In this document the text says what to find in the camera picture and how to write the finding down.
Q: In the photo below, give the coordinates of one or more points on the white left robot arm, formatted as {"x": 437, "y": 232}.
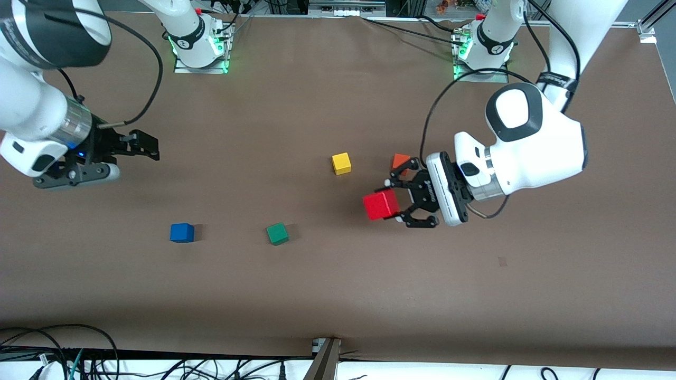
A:
{"x": 544, "y": 148}

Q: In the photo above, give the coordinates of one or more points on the brown paper table cover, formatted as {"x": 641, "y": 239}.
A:
{"x": 338, "y": 290}

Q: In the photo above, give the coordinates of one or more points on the orange wooden block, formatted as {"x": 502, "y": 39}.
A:
{"x": 400, "y": 160}

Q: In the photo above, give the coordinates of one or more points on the metal corner bracket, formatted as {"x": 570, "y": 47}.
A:
{"x": 647, "y": 31}

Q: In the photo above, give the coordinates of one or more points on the red wooden block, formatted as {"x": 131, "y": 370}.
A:
{"x": 380, "y": 206}

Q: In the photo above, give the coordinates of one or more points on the aluminium frame rail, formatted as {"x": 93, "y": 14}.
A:
{"x": 660, "y": 13}

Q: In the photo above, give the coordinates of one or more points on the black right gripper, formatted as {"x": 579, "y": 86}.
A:
{"x": 103, "y": 145}

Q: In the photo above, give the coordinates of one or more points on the blue wooden block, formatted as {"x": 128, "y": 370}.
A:
{"x": 181, "y": 233}

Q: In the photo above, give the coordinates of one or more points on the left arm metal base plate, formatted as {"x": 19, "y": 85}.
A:
{"x": 501, "y": 78}

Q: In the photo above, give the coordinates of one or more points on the green wooden block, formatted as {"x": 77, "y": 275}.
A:
{"x": 278, "y": 234}

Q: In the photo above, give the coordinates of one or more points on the yellow wooden block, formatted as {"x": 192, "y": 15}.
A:
{"x": 341, "y": 164}

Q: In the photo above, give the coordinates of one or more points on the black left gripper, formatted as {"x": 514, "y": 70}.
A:
{"x": 425, "y": 193}

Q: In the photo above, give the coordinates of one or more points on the aluminium profile beam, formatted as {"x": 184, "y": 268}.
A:
{"x": 325, "y": 364}

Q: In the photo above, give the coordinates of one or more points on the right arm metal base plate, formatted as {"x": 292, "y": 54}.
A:
{"x": 182, "y": 70}

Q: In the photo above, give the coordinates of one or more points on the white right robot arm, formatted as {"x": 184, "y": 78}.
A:
{"x": 31, "y": 105}

